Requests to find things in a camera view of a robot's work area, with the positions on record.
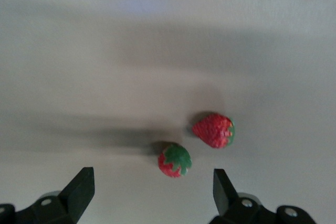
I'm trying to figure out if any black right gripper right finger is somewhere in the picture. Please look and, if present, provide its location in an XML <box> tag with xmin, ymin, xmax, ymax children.
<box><xmin>208</xmin><ymin>168</ymin><xmax>315</xmax><ymax>224</ymax></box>

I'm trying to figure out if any red strawberry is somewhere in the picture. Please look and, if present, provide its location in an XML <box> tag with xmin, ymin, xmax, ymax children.
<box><xmin>191</xmin><ymin>112</ymin><xmax>236</xmax><ymax>149</ymax></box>
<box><xmin>157</xmin><ymin>142</ymin><xmax>192</xmax><ymax>179</ymax></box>

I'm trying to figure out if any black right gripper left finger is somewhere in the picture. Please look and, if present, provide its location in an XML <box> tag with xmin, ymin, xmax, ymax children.
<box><xmin>0</xmin><ymin>166</ymin><xmax>96</xmax><ymax>224</ymax></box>

